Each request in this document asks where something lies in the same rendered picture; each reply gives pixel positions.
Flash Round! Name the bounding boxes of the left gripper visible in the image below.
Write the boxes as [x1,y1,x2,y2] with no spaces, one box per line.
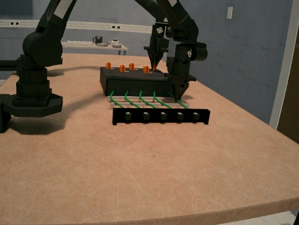
[144,46,163,69]

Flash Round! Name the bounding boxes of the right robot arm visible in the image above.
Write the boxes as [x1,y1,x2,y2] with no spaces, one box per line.
[12,0,208,108]

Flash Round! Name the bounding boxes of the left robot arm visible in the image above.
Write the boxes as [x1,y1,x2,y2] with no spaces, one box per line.
[134,0,173,53]

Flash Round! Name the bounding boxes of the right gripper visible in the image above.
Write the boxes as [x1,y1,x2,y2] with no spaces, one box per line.
[164,59,197,102]

